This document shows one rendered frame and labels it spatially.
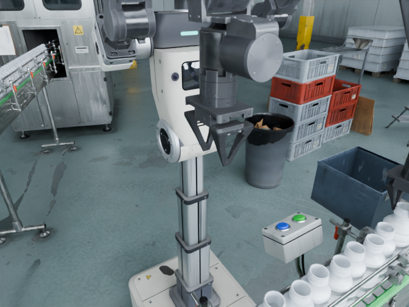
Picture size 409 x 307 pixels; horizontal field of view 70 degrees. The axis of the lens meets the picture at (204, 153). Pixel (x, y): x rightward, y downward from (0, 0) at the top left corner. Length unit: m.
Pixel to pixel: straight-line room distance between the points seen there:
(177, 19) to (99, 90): 3.16
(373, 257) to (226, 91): 0.51
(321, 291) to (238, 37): 0.50
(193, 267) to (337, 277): 0.83
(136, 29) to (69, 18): 3.21
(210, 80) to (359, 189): 1.08
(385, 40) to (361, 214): 6.70
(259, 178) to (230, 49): 2.49
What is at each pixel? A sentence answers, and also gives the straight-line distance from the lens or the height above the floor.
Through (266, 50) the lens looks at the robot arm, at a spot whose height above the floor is 1.58.
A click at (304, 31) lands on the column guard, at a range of 10.86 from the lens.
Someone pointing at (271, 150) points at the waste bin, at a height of 0.44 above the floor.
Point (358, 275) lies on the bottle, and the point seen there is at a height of 1.11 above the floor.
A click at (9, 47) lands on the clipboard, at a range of 4.13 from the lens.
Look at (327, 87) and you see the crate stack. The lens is 3.54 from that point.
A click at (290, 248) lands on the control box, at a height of 1.09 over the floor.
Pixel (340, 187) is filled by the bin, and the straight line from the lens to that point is 1.46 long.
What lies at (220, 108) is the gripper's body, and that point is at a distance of 0.44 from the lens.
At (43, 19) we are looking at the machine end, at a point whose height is 1.41.
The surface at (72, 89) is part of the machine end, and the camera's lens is 4.09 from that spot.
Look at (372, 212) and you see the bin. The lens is 1.42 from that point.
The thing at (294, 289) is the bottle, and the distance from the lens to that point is 0.64.
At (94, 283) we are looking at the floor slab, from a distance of 2.19.
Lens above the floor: 1.63
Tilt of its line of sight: 28 degrees down
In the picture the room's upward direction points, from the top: straight up
